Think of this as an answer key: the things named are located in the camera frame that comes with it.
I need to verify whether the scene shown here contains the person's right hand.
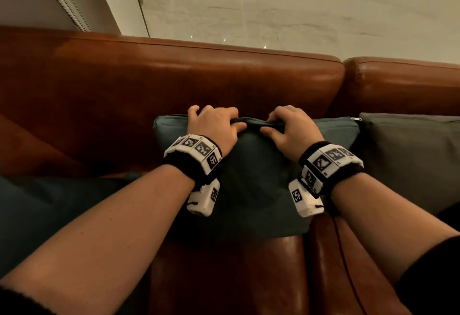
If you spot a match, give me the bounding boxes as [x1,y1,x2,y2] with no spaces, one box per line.
[259,105,326,163]

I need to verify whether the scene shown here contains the person's left hand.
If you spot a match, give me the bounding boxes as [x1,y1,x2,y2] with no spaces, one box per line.
[186,105,248,157]

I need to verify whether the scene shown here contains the teal cushion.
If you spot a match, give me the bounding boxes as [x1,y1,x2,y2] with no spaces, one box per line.
[0,173,143,280]
[152,114,361,240]

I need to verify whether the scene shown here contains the brown leather sofa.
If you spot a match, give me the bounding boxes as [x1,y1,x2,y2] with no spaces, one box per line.
[309,56,460,315]
[0,25,345,315]

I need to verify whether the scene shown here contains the grey cushion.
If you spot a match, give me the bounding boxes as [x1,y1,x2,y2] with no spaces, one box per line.
[350,112,460,218]

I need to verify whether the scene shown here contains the person's left forearm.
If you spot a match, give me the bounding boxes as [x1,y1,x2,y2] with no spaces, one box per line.
[0,164,196,315]

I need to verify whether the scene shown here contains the black marker wristband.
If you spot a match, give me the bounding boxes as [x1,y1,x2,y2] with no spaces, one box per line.
[298,141,366,199]
[162,134,223,186]

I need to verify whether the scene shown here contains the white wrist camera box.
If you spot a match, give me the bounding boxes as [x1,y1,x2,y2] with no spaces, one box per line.
[186,178,221,217]
[288,178,325,218]

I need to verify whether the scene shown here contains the thin black camera cable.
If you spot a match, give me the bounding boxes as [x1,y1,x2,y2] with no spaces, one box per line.
[332,214,367,315]

